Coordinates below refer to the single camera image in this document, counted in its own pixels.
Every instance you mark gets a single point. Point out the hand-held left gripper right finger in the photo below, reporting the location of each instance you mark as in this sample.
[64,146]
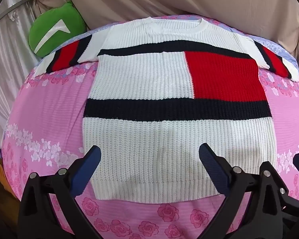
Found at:
[213,170]

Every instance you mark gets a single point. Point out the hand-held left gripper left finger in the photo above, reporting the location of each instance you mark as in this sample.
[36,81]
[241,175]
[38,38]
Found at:
[88,170]

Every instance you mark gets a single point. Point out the white red navy knit sweater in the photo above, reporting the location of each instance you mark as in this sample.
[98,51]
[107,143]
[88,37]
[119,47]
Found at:
[164,119]

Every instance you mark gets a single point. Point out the pink floral bedsheet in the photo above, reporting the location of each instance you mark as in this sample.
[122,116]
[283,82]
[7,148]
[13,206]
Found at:
[49,119]

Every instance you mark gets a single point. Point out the orange cloth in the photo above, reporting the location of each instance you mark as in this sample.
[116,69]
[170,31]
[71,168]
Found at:
[0,173]

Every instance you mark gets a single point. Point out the white satin curtain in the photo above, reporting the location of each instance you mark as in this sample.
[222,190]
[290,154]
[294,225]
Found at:
[7,62]

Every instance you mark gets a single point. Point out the green plush pillow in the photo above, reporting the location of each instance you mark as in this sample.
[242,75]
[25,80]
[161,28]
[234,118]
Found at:
[54,31]

